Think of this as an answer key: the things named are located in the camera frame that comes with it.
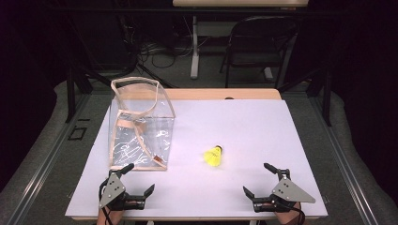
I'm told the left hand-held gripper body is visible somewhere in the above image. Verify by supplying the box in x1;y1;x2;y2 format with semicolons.
99;170;146;211

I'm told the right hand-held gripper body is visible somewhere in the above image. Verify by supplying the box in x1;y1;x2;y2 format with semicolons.
253;168;317;214

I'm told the transparent bag with beige trim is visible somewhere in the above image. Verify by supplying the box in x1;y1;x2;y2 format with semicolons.
107;76;176;172

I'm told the yellow shuttlecock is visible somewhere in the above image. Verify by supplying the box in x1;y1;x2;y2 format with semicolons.
203;144;223;168

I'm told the person's right hand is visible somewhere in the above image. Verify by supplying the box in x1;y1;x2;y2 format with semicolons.
262;201;303;220

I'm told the person's left hand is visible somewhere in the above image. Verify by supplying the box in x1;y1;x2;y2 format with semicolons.
104;200;140;219

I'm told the black metal stand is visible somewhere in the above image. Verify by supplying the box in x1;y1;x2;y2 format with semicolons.
278;67;333;128
64;60;95;124

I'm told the black folding chair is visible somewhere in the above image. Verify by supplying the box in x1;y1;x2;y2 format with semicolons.
220;16;299;90

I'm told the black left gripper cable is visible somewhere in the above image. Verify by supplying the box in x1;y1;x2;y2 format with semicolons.
99;179;115;225

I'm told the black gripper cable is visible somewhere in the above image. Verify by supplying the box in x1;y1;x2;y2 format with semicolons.
99;179;115;225
290;204;307;225

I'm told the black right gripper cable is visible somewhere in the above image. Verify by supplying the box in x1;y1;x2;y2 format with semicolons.
290;204;307;225

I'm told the metal floor rail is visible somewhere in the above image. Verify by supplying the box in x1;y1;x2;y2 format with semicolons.
6;93;92;225
308;97;380;225

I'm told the bundle of floor cables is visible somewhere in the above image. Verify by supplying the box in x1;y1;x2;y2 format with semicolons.
137;38;195;69

